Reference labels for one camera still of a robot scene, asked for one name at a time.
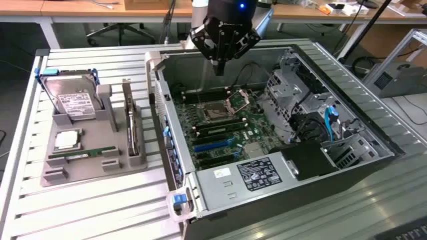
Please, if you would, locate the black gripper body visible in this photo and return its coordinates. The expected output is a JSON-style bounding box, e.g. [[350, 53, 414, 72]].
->
[[204, 0, 257, 33]]

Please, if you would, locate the graphics card with black fan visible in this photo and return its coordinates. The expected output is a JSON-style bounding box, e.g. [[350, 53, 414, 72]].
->
[[121, 78, 142, 158]]

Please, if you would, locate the cluttered wooden desk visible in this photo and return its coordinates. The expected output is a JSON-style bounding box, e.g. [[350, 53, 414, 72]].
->
[[265, 0, 427, 60]]

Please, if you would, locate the small cardboard box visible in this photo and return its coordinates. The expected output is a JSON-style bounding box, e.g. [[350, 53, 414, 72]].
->
[[122, 0, 173, 11]]

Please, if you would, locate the open metal socket cover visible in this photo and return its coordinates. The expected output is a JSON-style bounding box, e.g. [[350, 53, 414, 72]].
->
[[224, 89, 253, 115]]

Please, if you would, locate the black office chair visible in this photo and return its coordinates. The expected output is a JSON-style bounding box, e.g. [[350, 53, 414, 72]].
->
[[85, 22, 156, 47]]

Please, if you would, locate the silver metal drive cage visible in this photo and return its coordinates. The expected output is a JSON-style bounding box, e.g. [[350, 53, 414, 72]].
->
[[262, 68, 337, 121]]

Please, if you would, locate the orange and white device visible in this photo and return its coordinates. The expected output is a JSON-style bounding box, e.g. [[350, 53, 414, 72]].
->
[[317, 2, 345, 16]]

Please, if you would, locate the white carton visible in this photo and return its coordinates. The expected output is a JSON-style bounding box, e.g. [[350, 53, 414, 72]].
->
[[338, 3, 369, 17]]

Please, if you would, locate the green motherboard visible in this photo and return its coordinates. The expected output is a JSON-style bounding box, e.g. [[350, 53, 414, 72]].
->
[[170, 87, 288, 171]]

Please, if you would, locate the black tripod pole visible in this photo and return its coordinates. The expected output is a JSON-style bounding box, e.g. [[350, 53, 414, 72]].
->
[[336, 0, 393, 66]]

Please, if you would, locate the black labelled RAM stick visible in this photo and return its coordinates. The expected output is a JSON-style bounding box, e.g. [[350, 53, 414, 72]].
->
[[196, 122, 246, 137]]

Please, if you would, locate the black expansion slot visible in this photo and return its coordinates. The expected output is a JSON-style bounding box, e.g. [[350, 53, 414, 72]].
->
[[198, 154, 236, 169], [190, 134, 230, 146]]

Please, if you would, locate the large brown cardboard panel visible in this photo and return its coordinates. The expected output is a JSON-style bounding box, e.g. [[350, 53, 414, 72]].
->
[[344, 23, 427, 62]]

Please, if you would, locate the blue expansion slot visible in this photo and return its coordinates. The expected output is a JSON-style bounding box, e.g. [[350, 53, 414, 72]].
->
[[193, 140, 234, 153]]

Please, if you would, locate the silver chipset heatsink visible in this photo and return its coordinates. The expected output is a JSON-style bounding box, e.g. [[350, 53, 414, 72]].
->
[[241, 143, 268, 158]]

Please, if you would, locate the hard disk in blue caddy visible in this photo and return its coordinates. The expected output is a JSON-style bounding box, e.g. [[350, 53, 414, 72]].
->
[[34, 67, 102, 118]]

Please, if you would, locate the grey metal equipment box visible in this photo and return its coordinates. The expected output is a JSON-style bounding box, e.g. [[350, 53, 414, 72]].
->
[[361, 62, 427, 100]]

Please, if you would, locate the black plastic air shroud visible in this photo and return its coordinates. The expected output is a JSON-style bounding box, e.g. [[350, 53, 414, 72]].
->
[[268, 139, 340, 182]]

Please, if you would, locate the grey plastic parts rack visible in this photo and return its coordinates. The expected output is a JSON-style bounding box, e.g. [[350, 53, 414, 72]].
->
[[38, 83, 149, 188]]

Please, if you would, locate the wooden desk with white legs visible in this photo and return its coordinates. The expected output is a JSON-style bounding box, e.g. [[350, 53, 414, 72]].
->
[[0, 0, 194, 50]]

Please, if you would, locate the perforated silver disk bay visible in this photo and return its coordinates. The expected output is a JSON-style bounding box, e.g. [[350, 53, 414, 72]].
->
[[318, 133, 394, 171]]

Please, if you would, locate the silver CPU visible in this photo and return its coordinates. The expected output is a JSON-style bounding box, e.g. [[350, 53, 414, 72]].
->
[[53, 131, 81, 148]]

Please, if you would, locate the green RAM stick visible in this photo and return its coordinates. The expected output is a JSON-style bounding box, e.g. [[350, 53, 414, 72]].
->
[[47, 146, 115, 160]]

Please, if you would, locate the grey power supply unit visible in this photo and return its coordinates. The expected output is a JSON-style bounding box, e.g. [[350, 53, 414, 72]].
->
[[194, 151, 300, 211]]

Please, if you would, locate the open black PC case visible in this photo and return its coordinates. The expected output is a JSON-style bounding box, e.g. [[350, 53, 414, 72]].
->
[[142, 43, 406, 240]]

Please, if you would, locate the black keyboard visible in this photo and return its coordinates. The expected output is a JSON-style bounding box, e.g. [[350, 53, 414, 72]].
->
[[372, 219, 427, 240]]

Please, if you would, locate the black looped wire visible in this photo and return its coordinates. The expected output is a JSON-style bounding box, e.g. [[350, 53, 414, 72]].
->
[[232, 62, 272, 88]]

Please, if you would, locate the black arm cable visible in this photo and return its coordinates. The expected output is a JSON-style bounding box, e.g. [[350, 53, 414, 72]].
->
[[158, 0, 177, 45]]

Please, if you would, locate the pale plastic corner bracket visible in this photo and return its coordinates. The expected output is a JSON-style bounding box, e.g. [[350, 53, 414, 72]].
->
[[142, 50, 169, 72]]

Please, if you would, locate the blue data wire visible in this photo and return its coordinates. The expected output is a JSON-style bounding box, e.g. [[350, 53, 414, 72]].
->
[[322, 106, 340, 145]]

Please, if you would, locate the aluminium profile frame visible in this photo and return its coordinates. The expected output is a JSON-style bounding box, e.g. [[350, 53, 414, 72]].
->
[[378, 27, 427, 76]]

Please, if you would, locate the pale corner bracket blue clip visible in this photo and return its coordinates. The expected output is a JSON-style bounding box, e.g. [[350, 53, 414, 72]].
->
[[165, 188, 196, 223]]

